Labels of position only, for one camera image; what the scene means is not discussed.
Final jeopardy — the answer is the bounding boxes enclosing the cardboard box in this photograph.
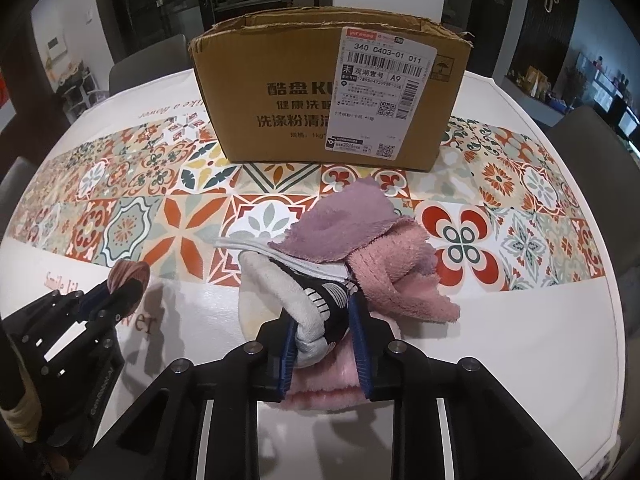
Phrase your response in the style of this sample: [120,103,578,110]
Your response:
[187,7,476,172]

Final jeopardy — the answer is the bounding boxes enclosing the patterned tile print tablecloth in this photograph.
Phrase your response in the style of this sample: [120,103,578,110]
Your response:
[0,67,622,480]

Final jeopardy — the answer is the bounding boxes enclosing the person's left forearm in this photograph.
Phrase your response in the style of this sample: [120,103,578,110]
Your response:
[0,350,43,443]

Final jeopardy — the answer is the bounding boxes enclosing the white storage rack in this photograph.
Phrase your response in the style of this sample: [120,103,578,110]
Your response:
[51,62,99,122]

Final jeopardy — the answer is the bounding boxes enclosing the brown hair scrunchie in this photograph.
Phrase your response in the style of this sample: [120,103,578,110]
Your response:
[107,260,151,295]

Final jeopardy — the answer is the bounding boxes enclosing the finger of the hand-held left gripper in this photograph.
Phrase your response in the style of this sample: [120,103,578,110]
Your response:
[0,282,115,347]
[44,279,147,362]

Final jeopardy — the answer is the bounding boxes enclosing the white low sideboard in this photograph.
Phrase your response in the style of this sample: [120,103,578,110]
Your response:
[505,77,576,128]

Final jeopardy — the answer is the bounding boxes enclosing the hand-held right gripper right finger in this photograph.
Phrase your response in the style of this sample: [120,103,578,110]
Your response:
[349,292,571,480]

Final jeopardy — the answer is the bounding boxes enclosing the pink towel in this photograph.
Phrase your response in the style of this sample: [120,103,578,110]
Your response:
[345,222,462,324]

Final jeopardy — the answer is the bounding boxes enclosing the purple towel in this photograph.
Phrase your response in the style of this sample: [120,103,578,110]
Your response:
[267,177,438,275]

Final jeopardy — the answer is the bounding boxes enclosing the grey leather chair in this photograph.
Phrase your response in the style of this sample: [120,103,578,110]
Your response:
[107,35,193,97]
[0,156,39,212]
[547,105,640,173]

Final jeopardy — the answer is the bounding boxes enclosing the black monitor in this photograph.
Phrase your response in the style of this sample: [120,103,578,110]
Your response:
[592,72,640,138]

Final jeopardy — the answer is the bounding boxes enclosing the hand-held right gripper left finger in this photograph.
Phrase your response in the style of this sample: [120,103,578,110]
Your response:
[72,310,297,480]

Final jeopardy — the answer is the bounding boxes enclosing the dark glass sliding door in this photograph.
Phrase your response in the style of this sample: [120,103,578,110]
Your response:
[92,0,321,56]

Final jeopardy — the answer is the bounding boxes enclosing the yellow bags on sideboard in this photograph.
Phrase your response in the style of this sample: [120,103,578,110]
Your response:
[520,65,551,98]

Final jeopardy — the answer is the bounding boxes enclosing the black white patterned sock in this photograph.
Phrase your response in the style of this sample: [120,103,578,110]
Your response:
[270,255,359,356]

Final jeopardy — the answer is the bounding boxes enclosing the cream white sock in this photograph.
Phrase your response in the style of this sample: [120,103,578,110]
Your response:
[237,255,313,357]

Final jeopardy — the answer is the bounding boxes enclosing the light pink fluffy cloth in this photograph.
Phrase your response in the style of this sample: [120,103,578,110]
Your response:
[282,320,401,412]

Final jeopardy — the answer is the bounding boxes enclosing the white grey sock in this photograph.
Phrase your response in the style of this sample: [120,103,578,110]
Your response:
[212,234,351,282]

